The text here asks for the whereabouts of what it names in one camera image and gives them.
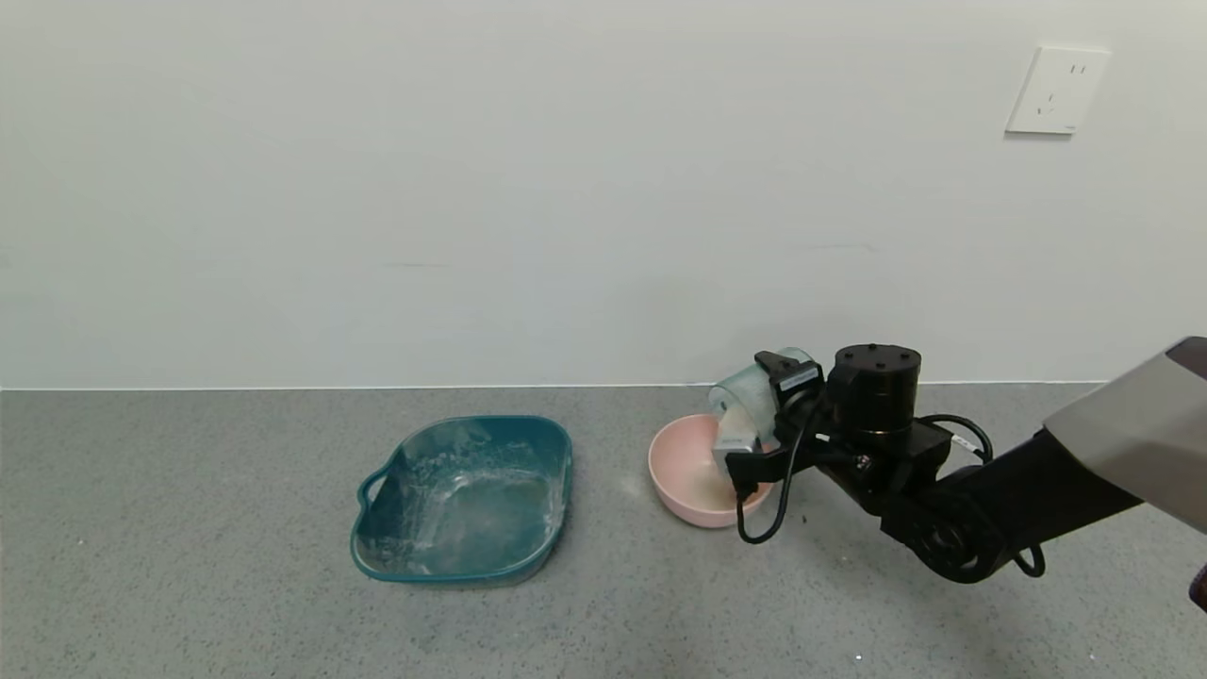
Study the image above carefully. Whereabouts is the translucent blue plastic cup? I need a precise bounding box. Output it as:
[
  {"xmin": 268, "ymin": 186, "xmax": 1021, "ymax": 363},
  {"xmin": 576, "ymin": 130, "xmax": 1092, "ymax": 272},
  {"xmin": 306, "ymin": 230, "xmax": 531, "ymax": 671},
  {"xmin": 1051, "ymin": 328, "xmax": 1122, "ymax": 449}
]
[{"xmin": 709, "ymin": 347, "xmax": 814, "ymax": 454}]

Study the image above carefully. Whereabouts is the pink bowl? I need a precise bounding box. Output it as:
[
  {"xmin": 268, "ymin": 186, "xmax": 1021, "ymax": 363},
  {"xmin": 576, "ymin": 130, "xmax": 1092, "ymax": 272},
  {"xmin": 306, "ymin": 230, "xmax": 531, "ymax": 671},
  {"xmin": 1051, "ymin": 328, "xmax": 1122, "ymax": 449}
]
[{"xmin": 647, "ymin": 413, "xmax": 776, "ymax": 529}]

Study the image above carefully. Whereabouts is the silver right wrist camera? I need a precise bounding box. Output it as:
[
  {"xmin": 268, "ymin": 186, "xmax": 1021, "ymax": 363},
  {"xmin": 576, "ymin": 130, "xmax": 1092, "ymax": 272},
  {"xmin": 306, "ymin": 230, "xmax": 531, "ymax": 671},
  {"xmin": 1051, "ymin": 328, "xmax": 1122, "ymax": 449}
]
[{"xmin": 712, "ymin": 432, "xmax": 812, "ymax": 491}]

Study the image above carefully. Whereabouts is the black camera cable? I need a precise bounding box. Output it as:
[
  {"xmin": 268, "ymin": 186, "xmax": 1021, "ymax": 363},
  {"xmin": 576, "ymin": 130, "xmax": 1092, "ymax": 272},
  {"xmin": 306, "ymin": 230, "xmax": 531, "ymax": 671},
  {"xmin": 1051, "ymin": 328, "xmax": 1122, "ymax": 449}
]
[{"xmin": 734, "ymin": 401, "xmax": 1048, "ymax": 578}]

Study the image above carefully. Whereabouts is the teal plastic tray with handle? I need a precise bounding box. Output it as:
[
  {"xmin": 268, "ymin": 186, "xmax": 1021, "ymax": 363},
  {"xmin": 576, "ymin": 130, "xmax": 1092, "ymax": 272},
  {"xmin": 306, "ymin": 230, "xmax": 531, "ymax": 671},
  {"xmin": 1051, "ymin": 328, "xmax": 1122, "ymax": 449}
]
[{"xmin": 351, "ymin": 415, "xmax": 574, "ymax": 586}]

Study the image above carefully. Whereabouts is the white wall socket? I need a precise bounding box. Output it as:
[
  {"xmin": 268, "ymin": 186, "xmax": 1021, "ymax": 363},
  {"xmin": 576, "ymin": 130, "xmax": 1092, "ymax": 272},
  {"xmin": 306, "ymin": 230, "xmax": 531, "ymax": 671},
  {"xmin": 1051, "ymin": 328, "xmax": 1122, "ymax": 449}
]
[{"xmin": 1005, "ymin": 45, "xmax": 1112, "ymax": 136}]

